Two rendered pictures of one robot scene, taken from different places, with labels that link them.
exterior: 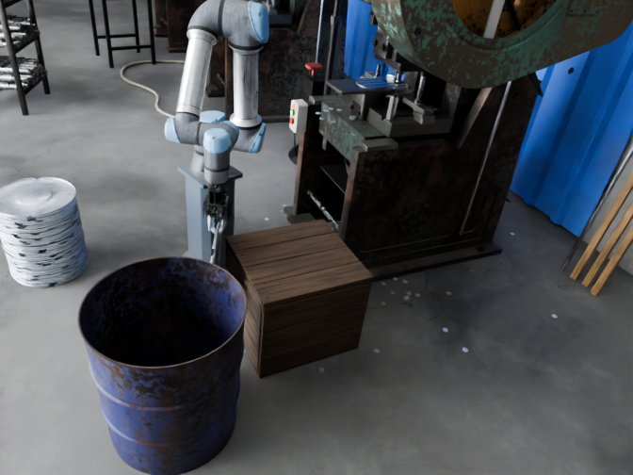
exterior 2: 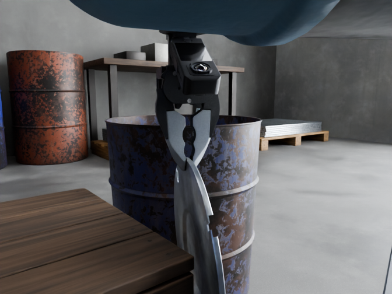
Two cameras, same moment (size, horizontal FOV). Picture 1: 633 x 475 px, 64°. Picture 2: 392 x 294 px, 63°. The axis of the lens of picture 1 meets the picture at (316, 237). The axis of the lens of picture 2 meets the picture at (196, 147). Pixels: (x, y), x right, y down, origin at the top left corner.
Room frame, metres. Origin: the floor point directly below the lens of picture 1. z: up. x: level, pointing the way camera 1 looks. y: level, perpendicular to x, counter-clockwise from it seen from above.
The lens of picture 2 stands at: (1.83, 0.28, 0.54)
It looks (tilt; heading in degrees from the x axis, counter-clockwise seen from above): 9 degrees down; 172
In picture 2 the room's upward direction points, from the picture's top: straight up
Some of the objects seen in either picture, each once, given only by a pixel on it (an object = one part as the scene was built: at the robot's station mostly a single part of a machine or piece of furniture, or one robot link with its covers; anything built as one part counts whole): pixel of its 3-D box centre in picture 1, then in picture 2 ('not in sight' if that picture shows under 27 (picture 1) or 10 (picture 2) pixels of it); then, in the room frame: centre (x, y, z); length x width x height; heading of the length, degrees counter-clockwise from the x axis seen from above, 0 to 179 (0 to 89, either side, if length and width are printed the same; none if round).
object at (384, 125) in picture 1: (392, 107); not in sight; (2.12, -0.25, 0.68); 0.45 x 0.30 x 0.06; 29
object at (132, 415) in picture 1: (170, 367); (184, 202); (0.96, 0.37, 0.24); 0.42 x 0.42 x 0.48
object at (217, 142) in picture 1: (217, 149); not in sight; (1.36, 0.33, 0.74); 0.09 x 0.08 x 0.11; 179
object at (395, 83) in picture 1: (395, 88); not in sight; (2.12, -0.25, 0.76); 0.15 x 0.09 x 0.05; 29
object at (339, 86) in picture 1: (358, 99); not in sight; (2.03, -0.10, 0.72); 0.25 x 0.14 x 0.14; 119
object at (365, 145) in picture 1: (443, 179); not in sight; (1.95, -0.50, 0.45); 0.92 x 0.12 x 0.90; 119
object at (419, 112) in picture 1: (418, 103); not in sight; (1.97, -0.33, 0.76); 0.17 x 0.06 x 0.10; 29
